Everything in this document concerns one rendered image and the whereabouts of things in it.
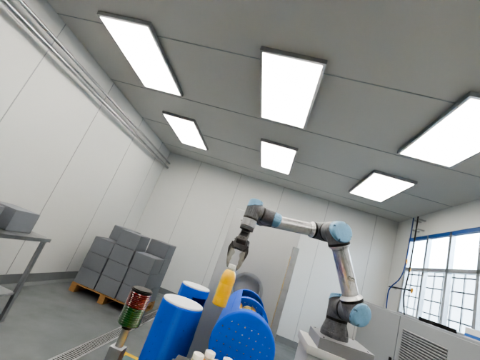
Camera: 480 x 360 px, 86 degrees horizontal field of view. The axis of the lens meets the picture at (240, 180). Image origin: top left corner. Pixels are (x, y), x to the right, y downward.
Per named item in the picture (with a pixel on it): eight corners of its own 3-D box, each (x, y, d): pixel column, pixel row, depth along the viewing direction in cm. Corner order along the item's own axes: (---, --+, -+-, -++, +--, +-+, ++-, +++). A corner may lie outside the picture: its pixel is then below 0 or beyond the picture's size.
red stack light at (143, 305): (149, 308, 79) (154, 294, 80) (141, 311, 73) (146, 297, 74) (131, 300, 80) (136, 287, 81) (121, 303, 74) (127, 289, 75)
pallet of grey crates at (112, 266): (151, 308, 482) (177, 246, 514) (131, 318, 406) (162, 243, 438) (97, 286, 502) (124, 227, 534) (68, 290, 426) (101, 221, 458)
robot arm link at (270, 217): (276, 215, 146) (258, 208, 144) (284, 213, 135) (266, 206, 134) (272, 228, 144) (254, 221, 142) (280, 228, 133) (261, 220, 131)
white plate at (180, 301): (210, 311, 174) (209, 313, 174) (190, 297, 195) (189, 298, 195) (176, 306, 158) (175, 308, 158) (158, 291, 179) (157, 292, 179)
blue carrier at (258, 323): (255, 337, 188) (269, 298, 195) (261, 401, 104) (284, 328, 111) (219, 321, 192) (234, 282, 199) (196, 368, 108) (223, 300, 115)
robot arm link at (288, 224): (327, 224, 165) (254, 208, 155) (338, 223, 154) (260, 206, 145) (325, 243, 162) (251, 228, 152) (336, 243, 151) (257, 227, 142)
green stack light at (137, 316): (142, 325, 78) (149, 308, 79) (133, 331, 72) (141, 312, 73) (123, 317, 79) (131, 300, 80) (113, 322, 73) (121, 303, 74)
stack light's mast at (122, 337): (133, 346, 76) (156, 291, 81) (123, 354, 70) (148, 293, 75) (114, 338, 77) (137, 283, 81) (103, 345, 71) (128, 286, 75)
